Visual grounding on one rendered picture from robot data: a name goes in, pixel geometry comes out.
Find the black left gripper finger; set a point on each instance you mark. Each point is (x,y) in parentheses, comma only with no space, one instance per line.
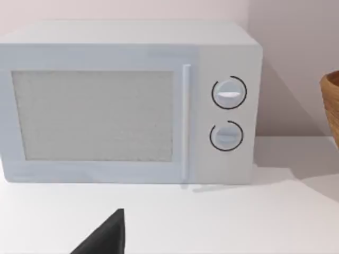
(110,235)

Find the microwave door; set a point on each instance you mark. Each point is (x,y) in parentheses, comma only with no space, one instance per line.
(92,116)

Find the small microwave knob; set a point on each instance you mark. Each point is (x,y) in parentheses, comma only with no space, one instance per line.
(226,135)

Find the large microwave knob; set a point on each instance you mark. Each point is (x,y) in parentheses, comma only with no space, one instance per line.
(229,92)

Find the pale microwave oven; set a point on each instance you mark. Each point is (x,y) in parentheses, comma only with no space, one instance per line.
(225,53)

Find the woven wooden basket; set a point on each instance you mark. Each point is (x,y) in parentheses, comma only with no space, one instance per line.
(331,103)

